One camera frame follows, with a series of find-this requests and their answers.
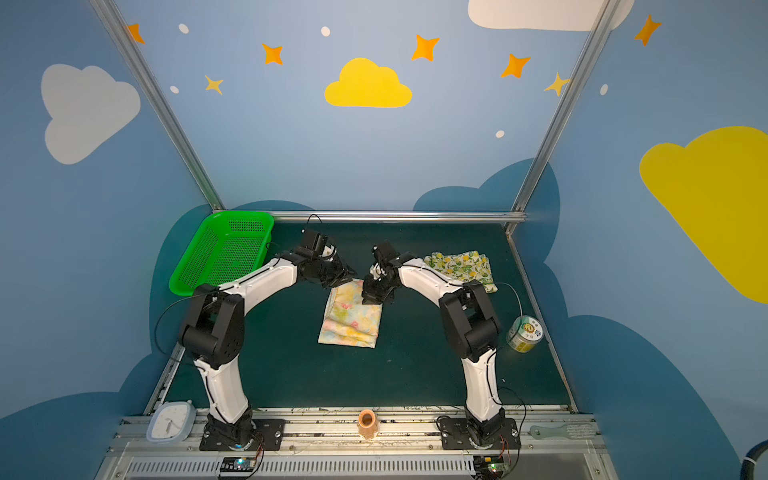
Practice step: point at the lemon print skirt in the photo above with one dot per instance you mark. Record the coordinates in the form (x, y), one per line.
(464, 267)

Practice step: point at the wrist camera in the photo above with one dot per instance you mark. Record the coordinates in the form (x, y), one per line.
(384, 257)
(313, 245)

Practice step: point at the white square clock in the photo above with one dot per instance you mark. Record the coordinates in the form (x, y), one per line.
(171, 423)

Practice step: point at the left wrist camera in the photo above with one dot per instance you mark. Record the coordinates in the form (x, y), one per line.
(313, 245)

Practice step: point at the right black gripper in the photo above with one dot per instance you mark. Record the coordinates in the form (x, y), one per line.
(374, 287)

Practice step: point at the aluminium frame post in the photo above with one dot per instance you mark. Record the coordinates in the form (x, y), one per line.
(583, 68)
(114, 24)

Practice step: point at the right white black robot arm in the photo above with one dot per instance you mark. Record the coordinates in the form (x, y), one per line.
(471, 326)

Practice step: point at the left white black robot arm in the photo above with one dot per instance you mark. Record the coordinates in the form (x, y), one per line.
(213, 333)

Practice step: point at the right aluminium frame post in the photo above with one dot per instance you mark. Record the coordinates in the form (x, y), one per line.
(583, 68)

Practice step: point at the green plastic basket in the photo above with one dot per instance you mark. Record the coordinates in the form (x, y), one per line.
(226, 246)

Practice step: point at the front aluminium rail bed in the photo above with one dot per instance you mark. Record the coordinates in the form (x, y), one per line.
(324, 443)

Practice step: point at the controller board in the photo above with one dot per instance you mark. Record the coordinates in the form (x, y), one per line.
(238, 467)
(489, 468)

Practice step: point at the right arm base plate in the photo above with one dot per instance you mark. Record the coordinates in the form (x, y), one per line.
(455, 435)

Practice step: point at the round green white tin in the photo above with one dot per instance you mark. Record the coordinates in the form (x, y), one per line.
(525, 333)

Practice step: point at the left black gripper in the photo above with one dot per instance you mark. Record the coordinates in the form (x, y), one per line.
(335, 270)

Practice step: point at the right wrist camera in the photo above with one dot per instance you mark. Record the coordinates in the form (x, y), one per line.
(384, 257)

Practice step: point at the right side frame rail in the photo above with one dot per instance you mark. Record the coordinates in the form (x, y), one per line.
(509, 229)

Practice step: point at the left controller board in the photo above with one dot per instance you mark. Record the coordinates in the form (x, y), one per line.
(238, 467)

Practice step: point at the right controller board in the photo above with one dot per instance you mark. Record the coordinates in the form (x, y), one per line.
(489, 468)

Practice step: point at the rear aluminium frame rail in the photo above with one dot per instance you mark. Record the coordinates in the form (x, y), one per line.
(399, 217)

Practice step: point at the left aluminium frame post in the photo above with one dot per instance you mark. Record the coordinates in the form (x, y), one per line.
(114, 24)

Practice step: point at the orange ribbed cup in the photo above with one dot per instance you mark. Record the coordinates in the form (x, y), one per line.
(368, 424)

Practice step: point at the pink floral skirt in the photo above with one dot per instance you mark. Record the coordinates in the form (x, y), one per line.
(347, 320)

